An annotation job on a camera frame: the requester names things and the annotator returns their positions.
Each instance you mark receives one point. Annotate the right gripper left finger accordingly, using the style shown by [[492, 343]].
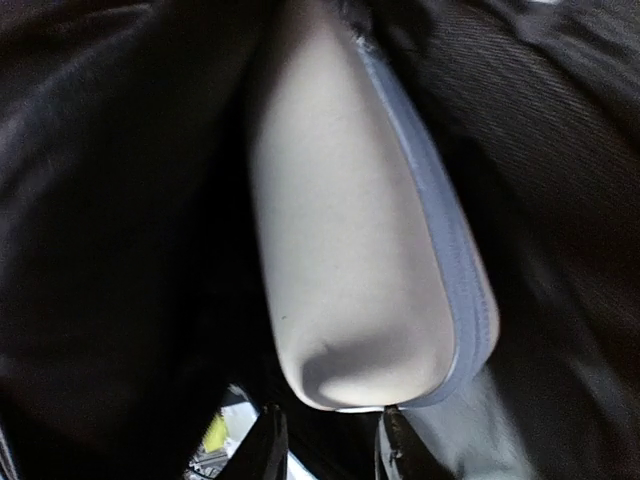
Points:
[[264, 451]]

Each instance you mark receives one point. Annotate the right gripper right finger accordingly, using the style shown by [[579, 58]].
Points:
[[400, 453]]

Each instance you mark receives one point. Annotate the black student backpack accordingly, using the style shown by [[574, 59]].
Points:
[[112, 113]]

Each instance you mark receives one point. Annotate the beige glasses case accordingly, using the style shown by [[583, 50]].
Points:
[[376, 292]]

